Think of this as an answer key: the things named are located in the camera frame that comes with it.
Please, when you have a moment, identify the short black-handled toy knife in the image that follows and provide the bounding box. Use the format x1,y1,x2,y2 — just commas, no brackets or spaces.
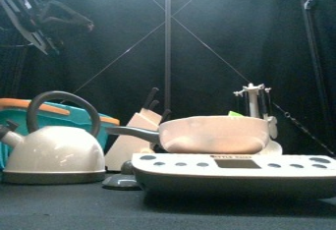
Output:
148,99,161,112
159,108,173,124

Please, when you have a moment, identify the black-handled hanging utensil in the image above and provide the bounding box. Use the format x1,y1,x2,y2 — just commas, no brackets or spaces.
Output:
259,88,269,120

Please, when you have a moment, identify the grey pot lid with knob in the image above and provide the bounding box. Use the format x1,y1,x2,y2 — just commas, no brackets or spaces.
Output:
101,159,144,191

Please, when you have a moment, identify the white toy knife block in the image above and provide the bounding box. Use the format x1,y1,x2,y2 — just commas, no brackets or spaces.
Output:
104,107,164,173

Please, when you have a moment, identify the long black-handled toy knife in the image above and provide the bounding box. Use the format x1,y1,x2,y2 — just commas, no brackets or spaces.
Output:
140,86,160,110

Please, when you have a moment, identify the white toy kettle grey handle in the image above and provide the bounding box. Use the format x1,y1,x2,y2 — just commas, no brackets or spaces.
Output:
0,90,108,186

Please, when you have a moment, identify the white toy pan grey handle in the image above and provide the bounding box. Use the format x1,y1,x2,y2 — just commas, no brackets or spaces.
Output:
105,114,272,155

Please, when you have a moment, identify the white hanging utensil head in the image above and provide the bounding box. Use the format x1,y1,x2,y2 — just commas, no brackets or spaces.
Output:
267,115,280,141

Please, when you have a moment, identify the black slanted cable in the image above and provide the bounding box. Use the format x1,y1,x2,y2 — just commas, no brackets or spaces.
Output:
271,101,336,158

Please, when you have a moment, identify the slanted dark frame pole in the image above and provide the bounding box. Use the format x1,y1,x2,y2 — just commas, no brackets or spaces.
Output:
295,0,332,130

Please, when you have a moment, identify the thin brace wire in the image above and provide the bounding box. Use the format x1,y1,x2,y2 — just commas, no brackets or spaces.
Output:
127,0,252,84
72,0,220,94

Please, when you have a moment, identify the teal bin orange rim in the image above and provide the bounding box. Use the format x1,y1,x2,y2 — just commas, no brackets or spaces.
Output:
0,97,121,171

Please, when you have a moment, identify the white toy stove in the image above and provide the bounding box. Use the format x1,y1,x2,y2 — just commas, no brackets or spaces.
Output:
129,152,336,201

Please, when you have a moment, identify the white utensil stand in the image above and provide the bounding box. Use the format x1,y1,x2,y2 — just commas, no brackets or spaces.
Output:
232,83,284,156

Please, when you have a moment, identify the upright metal frame pole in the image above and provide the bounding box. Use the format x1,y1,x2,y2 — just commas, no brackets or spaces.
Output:
164,0,173,111

